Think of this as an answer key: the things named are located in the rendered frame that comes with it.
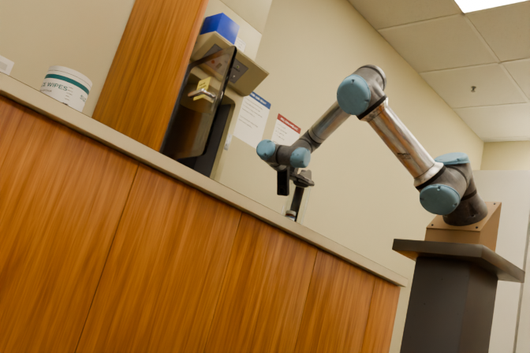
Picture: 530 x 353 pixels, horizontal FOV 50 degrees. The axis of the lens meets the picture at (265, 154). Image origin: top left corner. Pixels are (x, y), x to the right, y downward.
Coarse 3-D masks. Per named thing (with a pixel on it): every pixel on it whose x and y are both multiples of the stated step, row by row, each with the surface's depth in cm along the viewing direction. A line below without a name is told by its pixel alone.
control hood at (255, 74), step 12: (204, 36) 214; (216, 36) 212; (204, 48) 213; (192, 60) 216; (240, 60) 222; (252, 60) 225; (252, 72) 228; (264, 72) 230; (228, 84) 229; (240, 84) 230; (252, 84) 232
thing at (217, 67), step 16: (192, 64) 211; (208, 64) 201; (224, 64) 191; (192, 80) 206; (224, 80) 186; (176, 112) 206; (192, 112) 195; (208, 112) 186; (176, 128) 201; (192, 128) 190; (208, 128) 182; (176, 144) 196; (192, 144) 186
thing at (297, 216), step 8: (296, 184) 237; (304, 184) 237; (296, 192) 235; (304, 192) 236; (288, 200) 236; (296, 200) 234; (304, 200) 236; (288, 208) 234; (296, 208) 233; (304, 208) 236; (288, 216) 233; (296, 216) 233
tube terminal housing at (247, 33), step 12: (216, 0) 227; (216, 12) 227; (228, 12) 231; (240, 24) 236; (240, 36) 236; (252, 36) 241; (252, 48) 241; (228, 96) 230; (240, 96) 235; (240, 108) 235; (228, 120) 234; (228, 132) 230; (216, 156) 229; (216, 168) 228; (216, 180) 225
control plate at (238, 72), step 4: (216, 44) 214; (212, 48) 214; (216, 48) 215; (220, 48) 215; (208, 52) 215; (212, 52) 215; (204, 56) 215; (236, 60) 221; (236, 64) 223; (240, 64) 223; (232, 68) 223; (236, 68) 224; (240, 68) 224; (244, 68) 225; (232, 72) 225; (236, 72) 225; (240, 72) 226; (232, 76) 226; (236, 76) 226; (240, 76) 227; (232, 80) 227; (236, 80) 228
